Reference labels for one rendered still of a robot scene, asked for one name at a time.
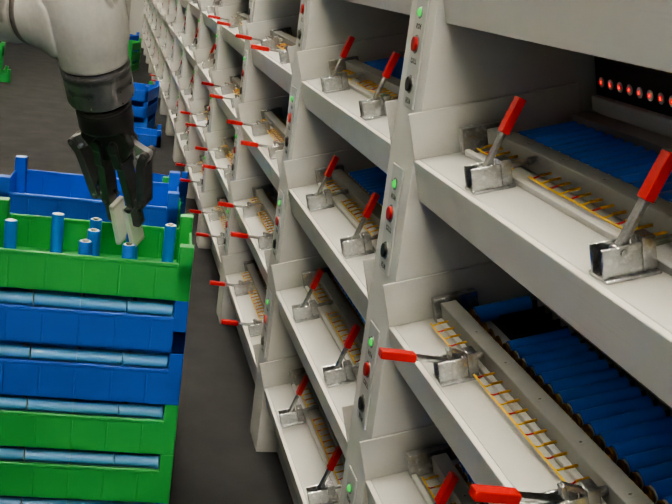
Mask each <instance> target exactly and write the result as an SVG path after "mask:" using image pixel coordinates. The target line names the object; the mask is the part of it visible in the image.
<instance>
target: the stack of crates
mask: <svg viewBox="0 0 672 504"><path fill-rule="evenodd" d="M27 163H28V156H23V155H17V156H16V157H15V171H14V172H13V173H12V174H11V175H3V174H0V196H1V197H10V198H11V201H10V213H17V214H28V215H39V216H49V217H52V213H54V212H60V213H64V214H65V215H64V218H71V219H82V220H90V219H91V218H94V217H98V218H100V219H102V221H104V222H112V221H109V219H108V218H107V213H106V207H105V204H104V203H103V202H102V200H101V199H99V198H97V199H94V198H92V196H91V194H90V192H89V189H88V186H87V184H86V181H85V178H84V176H83V174H73V173H63V172H53V171H43V170H32V169H27ZM116 180H117V188H118V190H119V192H120V191H121V193H120V194H119V195H118V196H123V192H122V188H121V185H120V181H119V178H116ZM179 183H180V171H170V173H169V183H163V182H153V199H152V200H151V201H150V202H149V203H148V204H147V205H146V206H145V207H144V208H143V214H144V219H145V220H144V223H143V224H142V225H147V226H158V227H165V224H168V223H173V224H175V225H176V226H177V218H178V208H179V197H180V192H179ZM119 192H118V193H119ZM118 196H117V197H118ZM123 197H124V196H123Z"/></svg>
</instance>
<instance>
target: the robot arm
mask: <svg viewBox="0 0 672 504"><path fill-rule="evenodd" d="M129 38H130V31H129V20H128V14H127V8H126V3H125V0H0V41H4V42H10V43H16V44H29V45H32V46H35V47H37V48H39V49H41V50H43V51H44V52H46V53H47V54H48V55H50V56H51V57H54V58H57V60H58V63H59V66H60V73H61V76H62V78H63V83H64V87H65V92H66V96H67V100H68V103H69V104H70V105H71V106H72V107H73V108H75V112H76V116H77V121H78V126H79V128H80V130H81V131H77V132H76V133H75V134H74V135H73V136H72V137H71V138H69V139H68V141H67V142H68V144H69V146H70V147H71V149H72V150H73V151H74V153H75V155H76V157H77V160H78V163H79V165H80V168H81V170H82V173H83V176H84V178H85V181H86V184H87V186H88V189H89V192H90V194H91V196H92V198H94V199H97V198H99V199H101V200H102V202H103V203H104V204H105V207H106V213H107V218H108V219H109V221H112V226H113V231H114V236H115V241H116V244H117V245H120V244H121V243H122V242H123V241H124V240H125V239H126V234H127V233H128V238H129V242H131V243H134V244H135V245H136V247H137V245H138V244H139V243H140V242H141V241H142V240H143V239H144V238H145V236H144V231H143V226H142V224H143V223H144V220H145V219H144V214H143V208H144V207H145V206H146V205H147V204H148V203H149V202H150V201H151V200H152V199H153V171H152V159H153V157H154V155H155V153H156V148H155V147H154V146H152V145H150V146H149V147H148V148H147V147H146V146H145V145H143V144H142V143H140V142H139V138H138V136H137V134H136V133H135V131H134V113H133V108H132V102H131V98H132V97H133V95H134V91H135V89H134V83H133V77H132V72H131V62H130V58H129V53H128V44H129ZM133 150H134V151H135V153H136V154H135V156H136V157H135V160H136V161H137V163H136V172H135V168H134V165H133V160H134V155H133ZM115 170H116V171H117V174H118V178H119V181H120V185H121V188H122V192H123V196H124V197H123V196H118V195H119V194H120V193H121V191H120V192H119V190H118V188H117V180H116V172H115ZM96 185H97V186H96ZM118 192H119V193H118ZM117 196H118V197H117ZM124 199H125V202H124ZM125 203H126V206H125ZM136 247H135V248H136Z"/></svg>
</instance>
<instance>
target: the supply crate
mask: <svg viewBox="0 0 672 504"><path fill-rule="evenodd" d="M10 201H11V198H10V197H1V196H0V287H10V288H23V289H35V290H47V291H60V292H72V293H85V294H97V295H110V296H122V297H135V298H147V299H159V300H172V301H184V302H189V297H190V287H191V277H192V267H193V257H194V245H192V228H193V215H191V214H181V216H180V227H179V228H176V238H175V249H174V259H173V263H172V262H161V261H162V250H163V239H164V228H165V227H158V226H147V225H142V226H143V231H144V236H145V238H144V239H143V240H142V241H141V242H140V243H139V244H138V257H137V259H126V258H122V245H123V243H126V239H125V240H124V241H123V242H122V243H121V244H120V245H117V244H116V241H115V236H114V231H113V226H112V222H104V221H102V231H101V244H100V256H91V255H79V254H78V248H79V240H82V239H87V230H88V229H89V227H90V220H82V219H71V218H64V230H63V245H62V253H56V252H50V241H51V225H52V217H49V216H39V215H28V214H17V213H10ZM9 218H11V219H16V220H18V226H17V244H16V249H10V248H3V243H4V223H5V219H9Z"/></svg>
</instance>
